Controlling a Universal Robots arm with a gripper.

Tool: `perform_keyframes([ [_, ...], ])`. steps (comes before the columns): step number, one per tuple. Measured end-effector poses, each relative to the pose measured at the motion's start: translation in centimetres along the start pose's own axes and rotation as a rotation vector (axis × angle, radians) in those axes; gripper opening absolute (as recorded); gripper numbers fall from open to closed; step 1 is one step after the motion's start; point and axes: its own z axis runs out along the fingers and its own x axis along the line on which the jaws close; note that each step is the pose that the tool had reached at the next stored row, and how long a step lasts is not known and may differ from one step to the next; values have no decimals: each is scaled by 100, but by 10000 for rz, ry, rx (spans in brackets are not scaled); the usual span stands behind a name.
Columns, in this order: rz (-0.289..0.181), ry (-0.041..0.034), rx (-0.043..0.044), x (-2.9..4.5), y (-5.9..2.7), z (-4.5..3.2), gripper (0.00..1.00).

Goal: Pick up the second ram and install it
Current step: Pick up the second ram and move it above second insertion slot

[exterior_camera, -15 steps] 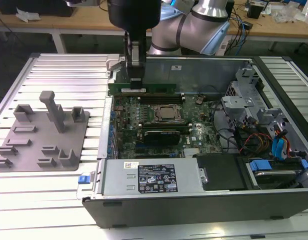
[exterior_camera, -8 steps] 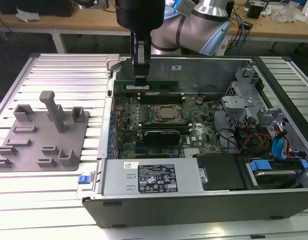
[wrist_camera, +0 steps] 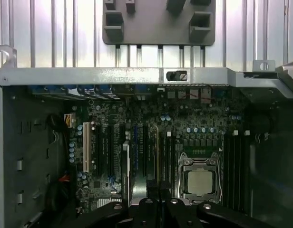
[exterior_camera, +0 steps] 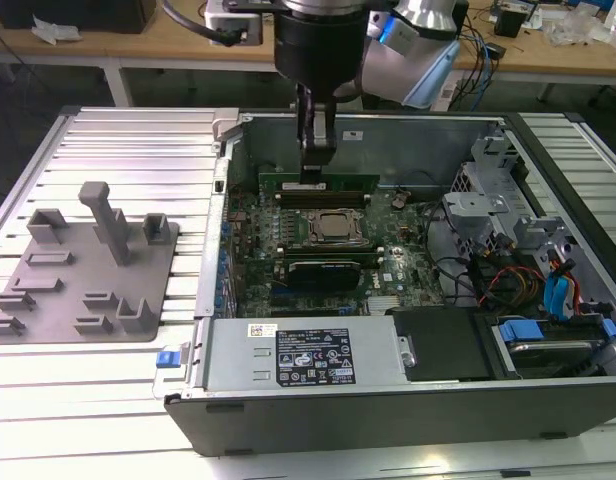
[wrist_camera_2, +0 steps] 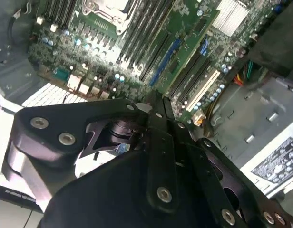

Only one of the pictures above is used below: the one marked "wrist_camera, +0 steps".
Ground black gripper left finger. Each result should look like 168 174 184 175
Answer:
74 180 162 228

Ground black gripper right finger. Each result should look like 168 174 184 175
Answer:
160 180 278 228

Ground black RAM slot white clips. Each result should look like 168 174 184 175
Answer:
241 129 251 209
232 129 240 209
166 132 173 188
158 132 165 182

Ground silver square CPU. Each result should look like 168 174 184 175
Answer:
187 170 214 194

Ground silver finned chipset heatsink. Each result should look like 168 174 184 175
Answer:
91 197 122 209

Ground black graphics card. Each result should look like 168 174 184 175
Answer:
121 140 147 206

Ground metal CPU socket cover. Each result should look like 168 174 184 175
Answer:
181 157 221 199

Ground long black expansion slot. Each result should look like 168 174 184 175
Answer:
105 124 115 191

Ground short black expansion slot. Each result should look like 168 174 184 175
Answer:
95 121 103 177

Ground white expansion slot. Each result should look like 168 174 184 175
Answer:
82 121 90 173

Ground green motherboard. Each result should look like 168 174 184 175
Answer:
63 91 251 214

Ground black case lock slider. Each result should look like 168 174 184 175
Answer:
166 70 188 82

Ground black grey PC case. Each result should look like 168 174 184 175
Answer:
0 44 293 228

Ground grey plastic parts rack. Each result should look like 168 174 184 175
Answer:
102 0 216 46

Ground red black power wires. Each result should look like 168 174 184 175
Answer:
57 174 74 185

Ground white connector yellow wires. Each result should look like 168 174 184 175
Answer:
64 113 77 130

